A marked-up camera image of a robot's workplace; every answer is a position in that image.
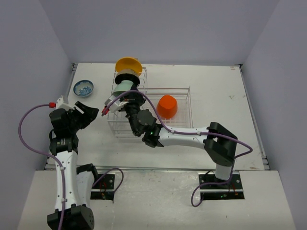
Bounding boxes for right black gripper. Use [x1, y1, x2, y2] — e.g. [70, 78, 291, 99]
[119, 84, 147, 135]

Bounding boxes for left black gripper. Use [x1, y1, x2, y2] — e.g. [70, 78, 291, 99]
[66, 101, 98, 133]

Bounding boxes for mint green bowl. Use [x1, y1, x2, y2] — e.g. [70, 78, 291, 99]
[112, 80, 134, 97]

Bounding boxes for blue white patterned bowl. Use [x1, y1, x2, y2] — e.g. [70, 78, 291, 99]
[73, 80, 94, 97]

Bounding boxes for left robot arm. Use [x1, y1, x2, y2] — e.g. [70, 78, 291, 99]
[47, 98, 100, 230]

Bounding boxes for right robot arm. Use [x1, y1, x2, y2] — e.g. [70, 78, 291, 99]
[120, 90, 237, 188]

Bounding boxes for black bowl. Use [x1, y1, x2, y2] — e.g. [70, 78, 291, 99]
[115, 73, 140, 85]

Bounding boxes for orange cup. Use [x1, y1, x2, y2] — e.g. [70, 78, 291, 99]
[156, 94, 178, 119]

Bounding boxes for yellow bowl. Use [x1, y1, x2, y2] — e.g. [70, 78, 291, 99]
[115, 57, 142, 75]

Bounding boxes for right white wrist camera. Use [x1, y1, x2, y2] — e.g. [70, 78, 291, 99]
[102, 95, 129, 116]

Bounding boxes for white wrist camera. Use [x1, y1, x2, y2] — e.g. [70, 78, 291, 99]
[102, 95, 129, 116]
[55, 95, 84, 114]

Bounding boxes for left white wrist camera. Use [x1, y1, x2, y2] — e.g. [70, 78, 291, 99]
[55, 95, 84, 114]

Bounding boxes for white wire dish rack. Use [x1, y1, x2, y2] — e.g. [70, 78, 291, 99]
[106, 66, 194, 139]

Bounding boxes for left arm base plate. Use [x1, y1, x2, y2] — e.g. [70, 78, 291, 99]
[90, 174, 115, 201]

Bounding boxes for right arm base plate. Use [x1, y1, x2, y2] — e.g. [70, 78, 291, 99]
[200, 172, 245, 200]

